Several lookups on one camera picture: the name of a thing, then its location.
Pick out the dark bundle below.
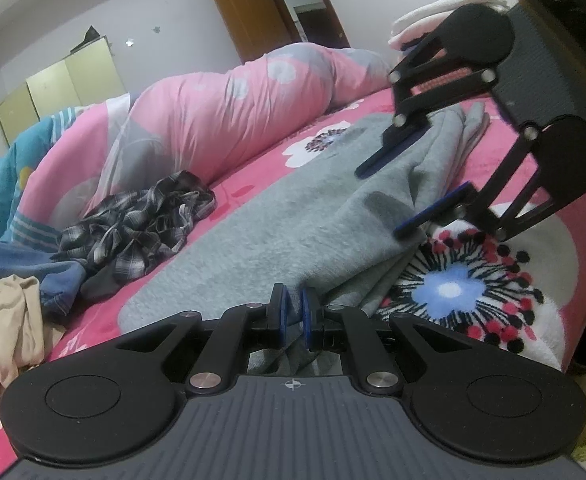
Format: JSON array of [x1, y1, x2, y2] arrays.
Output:
[[70, 25, 108, 54]]

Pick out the pale yellow wardrobe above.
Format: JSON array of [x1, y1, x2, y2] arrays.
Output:
[[0, 35, 126, 148]]

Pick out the blue garment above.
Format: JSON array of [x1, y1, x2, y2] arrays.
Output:
[[0, 237, 124, 318]]

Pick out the brown wooden door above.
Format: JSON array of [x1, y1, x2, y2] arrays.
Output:
[[203, 0, 301, 66]]

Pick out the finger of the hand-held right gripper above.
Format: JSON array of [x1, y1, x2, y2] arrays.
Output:
[[355, 17, 498, 179], [393, 124, 570, 242]]

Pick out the pink floral quilt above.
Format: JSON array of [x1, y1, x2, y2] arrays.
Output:
[[20, 42, 399, 221]]

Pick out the white folded cloth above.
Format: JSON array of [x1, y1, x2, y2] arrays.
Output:
[[390, 0, 510, 37]]

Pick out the black white plaid shirt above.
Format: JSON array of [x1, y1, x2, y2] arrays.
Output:
[[56, 170, 219, 283]]

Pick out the grey sweatshirt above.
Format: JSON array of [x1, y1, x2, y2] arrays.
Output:
[[118, 102, 491, 376]]

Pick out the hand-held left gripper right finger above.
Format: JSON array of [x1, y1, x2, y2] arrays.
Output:
[[300, 287, 466, 395]]

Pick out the cream folded cloth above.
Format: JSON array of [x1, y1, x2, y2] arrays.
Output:
[[387, 29, 426, 53]]

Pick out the beige garment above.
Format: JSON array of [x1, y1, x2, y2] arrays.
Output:
[[0, 275, 66, 433]]

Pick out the pink flower bed blanket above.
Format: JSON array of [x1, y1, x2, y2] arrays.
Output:
[[0, 77, 586, 480]]

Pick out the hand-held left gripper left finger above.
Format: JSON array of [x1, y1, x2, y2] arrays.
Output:
[[116, 284, 290, 395]]

